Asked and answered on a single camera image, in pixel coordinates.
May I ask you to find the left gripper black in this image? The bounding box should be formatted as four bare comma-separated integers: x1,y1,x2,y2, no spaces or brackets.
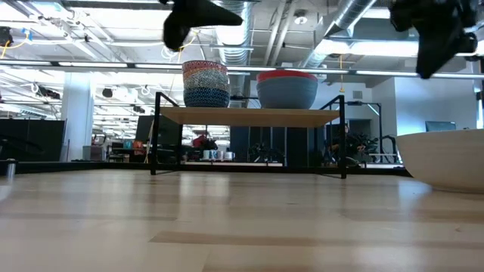
158,0,244,52

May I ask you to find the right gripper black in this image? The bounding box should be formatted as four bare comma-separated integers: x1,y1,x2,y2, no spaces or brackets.
388,0,479,80

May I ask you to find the grey patterned bowl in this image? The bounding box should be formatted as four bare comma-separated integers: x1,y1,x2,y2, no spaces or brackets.
182,71,230,91

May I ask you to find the blue patterned bowl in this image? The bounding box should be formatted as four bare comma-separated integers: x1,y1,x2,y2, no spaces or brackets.
183,88,231,109

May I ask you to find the large red bowl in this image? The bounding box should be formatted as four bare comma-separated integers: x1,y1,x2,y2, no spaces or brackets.
256,69,318,84

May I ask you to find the large grey-blue bowl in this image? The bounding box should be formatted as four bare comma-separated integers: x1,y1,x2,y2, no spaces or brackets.
256,76,319,110

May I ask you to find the dark computer monitor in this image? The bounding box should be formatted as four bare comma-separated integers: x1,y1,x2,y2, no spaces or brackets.
424,120,457,133

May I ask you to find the large cream bowl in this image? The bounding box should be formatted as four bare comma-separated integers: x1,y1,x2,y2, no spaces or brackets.
395,128,484,194

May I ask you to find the large black screen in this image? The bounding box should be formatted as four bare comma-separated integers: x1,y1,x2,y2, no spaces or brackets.
135,115,184,147

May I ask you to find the person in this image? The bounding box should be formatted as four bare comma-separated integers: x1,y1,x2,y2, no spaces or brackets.
329,124,364,165

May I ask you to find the long ceiling light bar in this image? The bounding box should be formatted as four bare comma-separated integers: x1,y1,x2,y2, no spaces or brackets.
0,58,484,80

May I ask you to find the dark green plant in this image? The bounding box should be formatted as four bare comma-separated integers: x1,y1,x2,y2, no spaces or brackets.
248,142,285,164

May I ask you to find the black office partition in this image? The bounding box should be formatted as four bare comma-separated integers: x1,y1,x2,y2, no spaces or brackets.
0,118,67,162

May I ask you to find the ribbed silver ceiling duct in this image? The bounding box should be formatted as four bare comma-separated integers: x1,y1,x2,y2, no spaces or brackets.
213,0,253,66

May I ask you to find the black metal background frame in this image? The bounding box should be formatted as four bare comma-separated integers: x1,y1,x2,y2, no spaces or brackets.
347,100,383,144

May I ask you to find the yellow hanging cord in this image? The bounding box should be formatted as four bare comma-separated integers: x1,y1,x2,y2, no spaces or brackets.
338,54,346,94

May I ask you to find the wooden shelf with black frame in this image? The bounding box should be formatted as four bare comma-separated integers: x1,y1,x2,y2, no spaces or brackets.
150,91,348,180

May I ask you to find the smooth silver ceiling duct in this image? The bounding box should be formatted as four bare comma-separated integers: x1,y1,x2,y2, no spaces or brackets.
300,0,379,70

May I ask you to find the black table edge rail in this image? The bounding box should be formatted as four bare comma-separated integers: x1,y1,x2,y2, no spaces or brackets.
0,160,413,178

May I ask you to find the small silver post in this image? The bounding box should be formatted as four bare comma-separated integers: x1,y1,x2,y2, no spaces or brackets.
5,158,18,179

